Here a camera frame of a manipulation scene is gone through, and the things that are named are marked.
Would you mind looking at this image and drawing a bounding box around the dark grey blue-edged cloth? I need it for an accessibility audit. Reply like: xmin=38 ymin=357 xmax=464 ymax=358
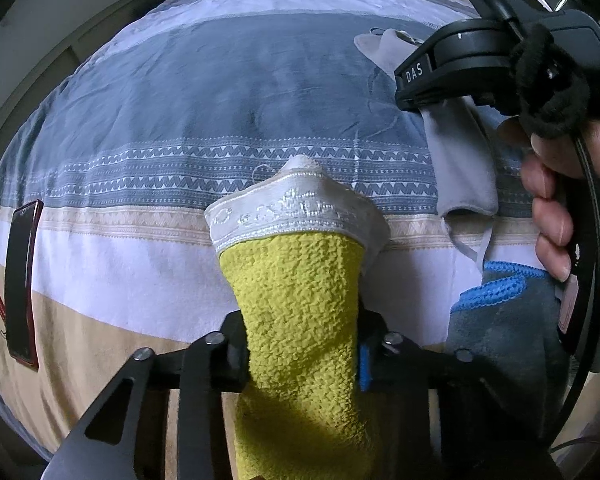
xmin=445 ymin=260 xmax=562 ymax=370

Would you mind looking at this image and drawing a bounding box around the grey fleece cloth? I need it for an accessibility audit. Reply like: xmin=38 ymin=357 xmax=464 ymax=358
xmin=353 ymin=27 xmax=500 ymax=266

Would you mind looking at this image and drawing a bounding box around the yellow white cloth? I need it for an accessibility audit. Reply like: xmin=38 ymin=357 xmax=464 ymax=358
xmin=206 ymin=155 xmax=389 ymax=479

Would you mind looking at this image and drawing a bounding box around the right hand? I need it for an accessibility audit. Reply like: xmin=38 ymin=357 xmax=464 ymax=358
xmin=496 ymin=117 xmax=600 ymax=283

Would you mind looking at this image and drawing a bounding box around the black smartphone red case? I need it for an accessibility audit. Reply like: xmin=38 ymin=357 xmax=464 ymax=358
xmin=4 ymin=200 xmax=44 ymax=370

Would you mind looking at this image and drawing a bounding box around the striped bed duvet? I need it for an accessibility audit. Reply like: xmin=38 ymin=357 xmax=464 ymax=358
xmin=0 ymin=0 xmax=567 ymax=458

